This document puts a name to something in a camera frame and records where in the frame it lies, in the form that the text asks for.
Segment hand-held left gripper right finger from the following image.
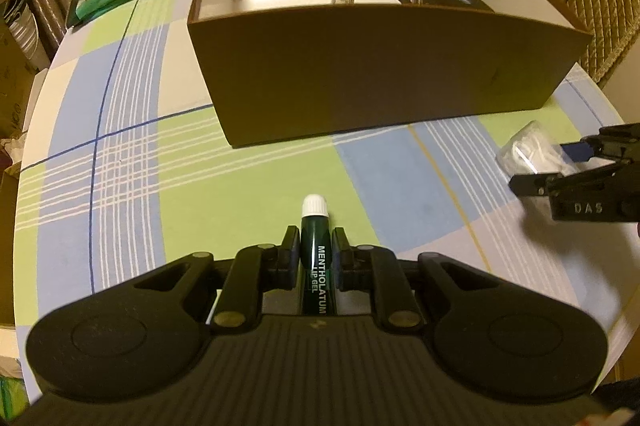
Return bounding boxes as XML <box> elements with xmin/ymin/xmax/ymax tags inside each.
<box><xmin>331</xmin><ymin>227</ymin><xmax>488</xmax><ymax>333</ymax></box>

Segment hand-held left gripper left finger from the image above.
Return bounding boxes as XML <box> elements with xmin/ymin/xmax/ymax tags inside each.
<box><xmin>132</xmin><ymin>226</ymin><xmax>302</xmax><ymax>333</ymax></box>

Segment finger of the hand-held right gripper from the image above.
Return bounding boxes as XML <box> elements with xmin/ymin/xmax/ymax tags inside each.
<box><xmin>559</xmin><ymin>122</ymin><xmax>640</xmax><ymax>163</ymax></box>
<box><xmin>509</xmin><ymin>161</ymin><xmax>627</xmax><ymax>198</ymax></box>

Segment dark green lip gel tube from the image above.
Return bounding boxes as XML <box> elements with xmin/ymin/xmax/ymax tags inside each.
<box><xmin>299</xmin><ymin>194</ymin><xmax>334</xmax><ymax>320</ymax></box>

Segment clear floss pick box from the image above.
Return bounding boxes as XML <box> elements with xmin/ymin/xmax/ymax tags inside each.
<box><xmin>495</xmin><ymin>120</ymin><xmax>577</xmax><ymax>188</ymax></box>

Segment brown storage box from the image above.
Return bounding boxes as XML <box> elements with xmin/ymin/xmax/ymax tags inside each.
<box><xmin>187</xmin><ymin>0</ymin><xmax>597</xmax><ymax>150</ymax></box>

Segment desktop with plaid tablecloth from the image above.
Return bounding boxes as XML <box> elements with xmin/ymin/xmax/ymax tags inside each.
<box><xmin>12</xmin><ymin>0</ymin><xmax>640</xmax><ymax>402</ymax></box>

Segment chair with quilted cover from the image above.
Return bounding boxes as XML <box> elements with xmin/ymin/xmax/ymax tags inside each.
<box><xmin>525</xmin><ymin>0</ymin><xmax>640</xmax><ymax>88</ymax></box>

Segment stacked cardboard boxes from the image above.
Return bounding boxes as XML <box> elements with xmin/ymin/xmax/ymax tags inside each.
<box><xmin>0</xmin><ymin>0</ymin><xmax>52</xmax><ymax>138</ymax></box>

